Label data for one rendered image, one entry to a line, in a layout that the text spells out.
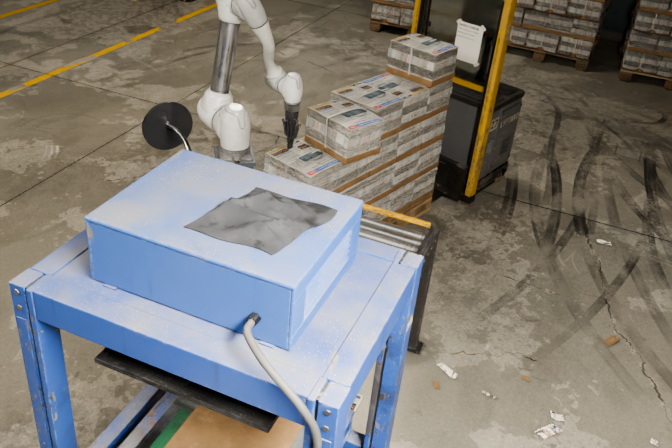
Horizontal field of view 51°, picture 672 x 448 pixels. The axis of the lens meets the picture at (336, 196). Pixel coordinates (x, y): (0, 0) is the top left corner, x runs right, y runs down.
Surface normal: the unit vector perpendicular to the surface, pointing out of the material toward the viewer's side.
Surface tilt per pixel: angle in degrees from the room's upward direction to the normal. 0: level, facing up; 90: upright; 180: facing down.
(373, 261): 0
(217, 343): 0
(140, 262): 90
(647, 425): 0
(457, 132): 90
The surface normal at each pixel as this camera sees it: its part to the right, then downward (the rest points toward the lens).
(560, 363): 0.08, -0.86
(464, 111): -0.65, 0.34
